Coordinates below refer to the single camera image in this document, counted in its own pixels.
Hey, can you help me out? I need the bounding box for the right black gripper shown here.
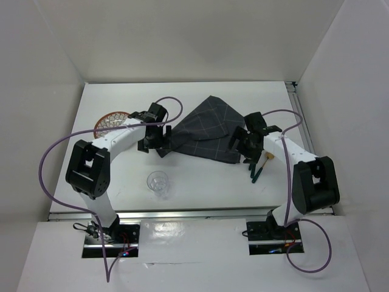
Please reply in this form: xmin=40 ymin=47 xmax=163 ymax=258
xmin=227 ymin=125 xmax=263 ymax=164

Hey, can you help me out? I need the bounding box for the gold knife green handle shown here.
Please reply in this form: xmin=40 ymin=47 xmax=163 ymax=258
xmin=250 ymin=161 xmax=257 ymax=179

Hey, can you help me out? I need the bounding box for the gold spoon green handle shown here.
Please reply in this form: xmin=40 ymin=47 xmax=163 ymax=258
xmin=252 ymin=153 xmax=274 ymax=184

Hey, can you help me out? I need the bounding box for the clear drinking glass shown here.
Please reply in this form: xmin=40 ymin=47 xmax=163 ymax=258
xmin=146 ymin=171 xmax=170 ymax=198

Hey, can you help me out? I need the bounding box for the dark grey checked cloth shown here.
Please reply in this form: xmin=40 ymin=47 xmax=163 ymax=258
xmin=157 ymin=96 xmax=245 ymax=164

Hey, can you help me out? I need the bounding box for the floral plate brown rim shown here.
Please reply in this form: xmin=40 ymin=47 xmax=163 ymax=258
xmin=94 ymin=111 xmax=129 ymax=139

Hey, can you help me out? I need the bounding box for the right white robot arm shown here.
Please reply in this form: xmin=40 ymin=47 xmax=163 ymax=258
xmin=228 ymin=126 xmax=340 ymax=238

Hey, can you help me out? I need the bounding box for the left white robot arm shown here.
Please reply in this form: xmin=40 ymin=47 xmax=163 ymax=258
xmin=65 ymin=118 xmax=171 ymax=243

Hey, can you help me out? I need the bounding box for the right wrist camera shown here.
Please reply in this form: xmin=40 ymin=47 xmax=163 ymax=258
xmin=244 ymin=112 xmax=267 ymax=133

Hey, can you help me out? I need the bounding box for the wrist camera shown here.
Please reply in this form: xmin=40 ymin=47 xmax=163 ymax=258
xmin=148 ymin=102 xmax=168 ymax=122
xmin=244 ymin=112 xmax=267 ymax=133

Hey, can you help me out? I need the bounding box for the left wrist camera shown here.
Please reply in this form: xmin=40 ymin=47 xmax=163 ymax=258
xmin=148 ymin=102 xmax=168 ymax=122

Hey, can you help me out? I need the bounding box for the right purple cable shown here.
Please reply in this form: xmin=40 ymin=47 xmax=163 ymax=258
xmin=261 ymin=109 xmax=332 ymax=271

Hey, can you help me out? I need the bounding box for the purple cable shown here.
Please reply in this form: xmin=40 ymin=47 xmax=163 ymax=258
xmin=38 ymin=96 xmax=184 ymax=283
xmin=261 ymin=109 xmax=332 ymax=271

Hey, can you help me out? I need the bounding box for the right side aluminium rail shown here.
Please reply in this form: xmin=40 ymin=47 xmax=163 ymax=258
xmin=284 ymin=82 xmax=314 ymax=153

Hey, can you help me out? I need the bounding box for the aluminium rail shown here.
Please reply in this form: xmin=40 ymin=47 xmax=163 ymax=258
xmin=284 ymin=82 xmax=314 ymax=153
xmin=48 ymin=207 xmax=335 ymax=221

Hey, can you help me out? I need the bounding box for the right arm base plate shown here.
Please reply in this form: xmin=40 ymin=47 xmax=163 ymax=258
xmin=241 ymin=221 xmax=305 ymax=256

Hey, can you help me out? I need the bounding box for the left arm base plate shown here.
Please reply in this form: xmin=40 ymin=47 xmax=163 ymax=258
xmin=73 ymin=222 xmax=140 ymax=259

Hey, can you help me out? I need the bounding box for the front aluminium rail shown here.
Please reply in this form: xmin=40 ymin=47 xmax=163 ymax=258
xmin=48 ymin=207 xmax=335 ymax=221

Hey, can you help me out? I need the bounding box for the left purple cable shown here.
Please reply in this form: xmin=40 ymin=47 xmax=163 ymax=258
xmin=38 ymin=96 xmax=184 ymax=283

